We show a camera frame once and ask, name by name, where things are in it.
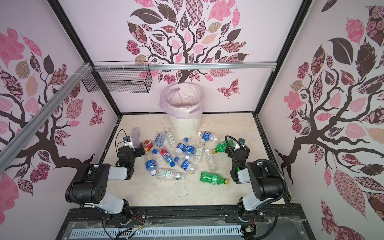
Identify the green soda bottle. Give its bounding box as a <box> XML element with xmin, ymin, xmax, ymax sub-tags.
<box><xmin>212</xmin><ymin>139</ymin><xmax>236</xmax><ymax>154</ymax></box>
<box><xmin>200</xmin><ymin>172</ymin><xmax>229</xmax><ymax>186</ymax></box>

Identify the clear unlabelled bottle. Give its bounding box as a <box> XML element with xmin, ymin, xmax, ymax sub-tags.
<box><xmin>131</xmin><ymin>127</ymin><xmax>141</xmax><ymax>149</ymax></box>

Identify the red yellow label bottle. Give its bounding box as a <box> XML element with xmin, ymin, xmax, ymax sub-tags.
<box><xmin>143</xmin><ymin>140</ymin><xmax>153</xmax><ymax>152</ymax></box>

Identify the clear bottle white cap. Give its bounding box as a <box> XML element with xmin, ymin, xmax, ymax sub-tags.
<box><xmin>204</xmin><ymin>149</ymin><xmax>218</xmax><ymax>172</ymax></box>

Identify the green label clear bottle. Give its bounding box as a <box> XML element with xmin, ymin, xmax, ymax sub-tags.
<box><xmin>194</xmin><ymin>139</ymin><xmax>206</xmax><ymax>163</ymax></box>
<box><xmin>156</xmin><ymin>168</ymin><xmax>186</xmax><ymax>182</ymax></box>
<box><xmin>165</xmin><ymin>127</ymin><xmax>177</xmax><ymax>148</ymax></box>

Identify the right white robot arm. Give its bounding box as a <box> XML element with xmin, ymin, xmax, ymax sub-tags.
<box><xmin>225</xmin><ymin>145</ymin><xmax>288</xmax><ymax>223</ymax></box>

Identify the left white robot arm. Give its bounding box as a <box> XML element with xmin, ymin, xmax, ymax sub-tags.
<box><xmin>65</xmin><ymin>146</ymin><xmax>145</xmax><ymax>224</ymax></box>

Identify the blue label bottle by bin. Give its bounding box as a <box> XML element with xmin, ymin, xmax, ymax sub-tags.
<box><xmin>198</xmin><ymin>131</ymin><xmax>220</xmax><ymax>144</ymax></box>

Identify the white ribbed trash bin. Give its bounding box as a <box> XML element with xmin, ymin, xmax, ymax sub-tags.
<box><xmin>168</xmin><ymin>115</ymin><xmax>202</xmax><ymax>137</ymax></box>

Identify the Pocari Sweat blue label bottle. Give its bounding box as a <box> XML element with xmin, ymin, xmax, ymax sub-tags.
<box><xmin>145</xmin><ymin>151</ymin><xmax>158</xmax><ymax>177</ymax></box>

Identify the soda water blue label bottle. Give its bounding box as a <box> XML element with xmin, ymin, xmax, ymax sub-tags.
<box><xmin>154</xmin><ymin>132</ymin><xmax>166</xmax><ymax>149</ymax></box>

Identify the Fiji red flower bottle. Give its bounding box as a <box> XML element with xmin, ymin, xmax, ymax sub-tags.
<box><xmin>160</xmin><ymin>148</ymin><xmax>176</xmax><ymax>168</ymax></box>

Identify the blue label white cap bottle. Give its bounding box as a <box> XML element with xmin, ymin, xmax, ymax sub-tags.
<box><xmin>184</xmin><ymin>145</ymin><xmax>195</xmax><ymax>161</ymax></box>

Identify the Pepsi blue label bottle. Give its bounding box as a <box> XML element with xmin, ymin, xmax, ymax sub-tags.
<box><xmin>174</xmin><ymin>156</ymin><xmax>197</xmax><ymax>174</ymax></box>

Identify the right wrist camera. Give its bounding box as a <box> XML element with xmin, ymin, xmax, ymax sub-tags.
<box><xmin>238</xmin><ymin>138</ymin><xmax>245</xmax><ymax>148</ymax></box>

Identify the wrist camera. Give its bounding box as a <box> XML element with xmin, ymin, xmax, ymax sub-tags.
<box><xmin>123</xmin><ymin>136</ymin><xmax>134</xmax><ymax>149</ymax></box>
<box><xmin>238</xmin><ymin>138</ymin><xmax>245</xmax><ymax>148</ymax></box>

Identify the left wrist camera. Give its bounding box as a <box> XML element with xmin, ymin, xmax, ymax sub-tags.
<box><xmin>123</xmin><ymin>136</ymin><xmax>134</xmax><ymax>149</ymax></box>

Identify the right black corrugated cable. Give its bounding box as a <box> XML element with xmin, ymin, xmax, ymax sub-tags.
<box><xmin>224</xmin><ymin>138</ymin><xmax>288</xmax><ymax>205</ymax></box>

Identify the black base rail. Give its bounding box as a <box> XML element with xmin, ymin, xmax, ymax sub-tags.
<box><xmin>63</xmin><ymin>204</ymin><xmax>306</xmax><ymax>226</ymax></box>

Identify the white slotted cable duct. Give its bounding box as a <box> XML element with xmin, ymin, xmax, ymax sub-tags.
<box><xmin>68</xmin><ymin>226</ymin><xmax>243</xmax><ymax>240</ymax></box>

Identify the black wire mesh basket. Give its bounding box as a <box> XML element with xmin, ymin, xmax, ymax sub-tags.
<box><xmin>82</xmin><ymin>60</ymin><xmax>153</xmax><ymax>94</ymax></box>

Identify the back aluminium frame rail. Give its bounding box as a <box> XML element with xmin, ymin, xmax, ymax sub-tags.
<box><xmin>93</xmin><ymin>62</ymin><xmax>277</xmax><ymax>71</ymax></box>

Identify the aluminium frame rail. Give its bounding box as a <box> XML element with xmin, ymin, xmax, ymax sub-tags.
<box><xmin>1</xmin><ymin>63</ymin><xmax>92</xmax><ymax>173</ymax></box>
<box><xmin>93</xmin><ymin>62</ymin><xmax>277</xmax><ymax>71</ymax></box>

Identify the left aluminium frame rail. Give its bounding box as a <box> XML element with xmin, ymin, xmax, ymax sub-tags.
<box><xmin>1</xmin><ymin>63</ymin><xmax>92</xmax><ymax>173</ymax></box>

